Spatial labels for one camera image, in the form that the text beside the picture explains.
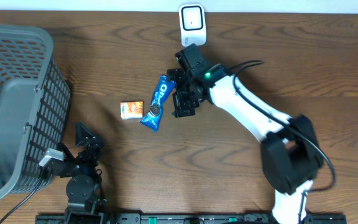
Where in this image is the blue Oreo cookie pack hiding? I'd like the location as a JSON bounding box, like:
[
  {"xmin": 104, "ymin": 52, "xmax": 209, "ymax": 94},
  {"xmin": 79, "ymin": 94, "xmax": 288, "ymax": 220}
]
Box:
[{"xmin": 140, "ymin": 75, "xmax": 175, "ymax": 132}]

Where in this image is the orange small box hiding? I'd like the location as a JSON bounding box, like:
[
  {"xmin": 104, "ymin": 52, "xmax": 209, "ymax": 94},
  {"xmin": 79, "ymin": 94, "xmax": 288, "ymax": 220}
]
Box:
[{"xmin": 120, "ymin": 101, "xmax": 143, "ymax": 119}]

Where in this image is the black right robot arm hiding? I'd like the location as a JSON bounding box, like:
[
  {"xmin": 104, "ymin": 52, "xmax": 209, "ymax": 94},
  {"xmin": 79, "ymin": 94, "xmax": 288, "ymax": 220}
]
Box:
[{"xmin": 167, "ymin": 60, "xmax": 330, "ymax": 223}]

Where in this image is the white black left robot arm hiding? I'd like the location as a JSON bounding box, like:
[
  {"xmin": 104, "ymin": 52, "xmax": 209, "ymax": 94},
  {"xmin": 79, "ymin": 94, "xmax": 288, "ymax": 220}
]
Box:
[{"xmin": 47, "ymin": 122, "xmax": 109, "ymax": 224}]

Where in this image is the white barcode scanner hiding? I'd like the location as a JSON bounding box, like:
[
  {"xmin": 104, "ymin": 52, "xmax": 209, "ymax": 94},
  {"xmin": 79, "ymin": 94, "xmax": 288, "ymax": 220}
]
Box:
[{"xmin": 178, "ymin": 4, "xmax": 207, "ymax": 47}]

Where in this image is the grey plastic mesh basket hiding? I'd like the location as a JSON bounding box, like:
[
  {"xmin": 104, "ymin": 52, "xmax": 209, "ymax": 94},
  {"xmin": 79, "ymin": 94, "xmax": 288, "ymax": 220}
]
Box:
[{"xmin": 0, "ymin": 24, "xmax": 71, "ymax": 199}]

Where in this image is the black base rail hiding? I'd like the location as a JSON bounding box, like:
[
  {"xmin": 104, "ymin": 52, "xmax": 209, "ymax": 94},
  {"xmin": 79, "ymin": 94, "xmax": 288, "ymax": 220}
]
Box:
[{"xmin": 35, "ymin": 212, "xmax": 347, "ymax": 224}]

